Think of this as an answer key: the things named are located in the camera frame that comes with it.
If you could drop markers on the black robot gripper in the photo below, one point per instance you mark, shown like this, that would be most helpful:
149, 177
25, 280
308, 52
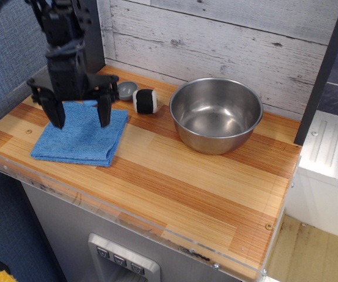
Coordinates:
67, 79

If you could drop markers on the blue rag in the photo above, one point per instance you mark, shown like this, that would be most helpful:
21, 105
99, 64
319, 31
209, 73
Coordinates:
82, 140

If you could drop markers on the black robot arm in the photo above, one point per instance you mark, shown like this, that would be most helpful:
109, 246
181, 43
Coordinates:
63, 28

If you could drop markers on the black and white sushi toy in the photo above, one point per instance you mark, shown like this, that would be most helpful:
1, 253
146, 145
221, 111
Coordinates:
145, 101

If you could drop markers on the stainless steel bowl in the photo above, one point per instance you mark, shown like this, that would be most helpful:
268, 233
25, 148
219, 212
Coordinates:
215, 115

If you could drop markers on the clear acrylic table guard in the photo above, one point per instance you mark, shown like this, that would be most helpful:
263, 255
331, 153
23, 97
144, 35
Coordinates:
220, 212

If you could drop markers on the silver dispenser button panel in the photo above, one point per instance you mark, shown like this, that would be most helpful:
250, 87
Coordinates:
114, 262

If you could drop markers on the yellow black object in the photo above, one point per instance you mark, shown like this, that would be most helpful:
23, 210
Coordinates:
5, 277

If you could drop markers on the white toy sink unit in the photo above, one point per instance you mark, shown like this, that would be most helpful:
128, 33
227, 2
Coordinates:
313, 196

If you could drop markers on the blue handled grey spoon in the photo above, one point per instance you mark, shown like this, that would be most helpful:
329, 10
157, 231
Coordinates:
126, 90

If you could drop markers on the dark grey left post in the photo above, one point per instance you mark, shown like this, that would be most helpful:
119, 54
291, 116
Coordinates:
93, 40

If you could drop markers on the dark grey post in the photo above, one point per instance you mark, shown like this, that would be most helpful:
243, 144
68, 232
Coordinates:
319, 86
93, 40

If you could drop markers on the dark grey right post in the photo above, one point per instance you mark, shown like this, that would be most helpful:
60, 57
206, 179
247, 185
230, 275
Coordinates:
319, 86

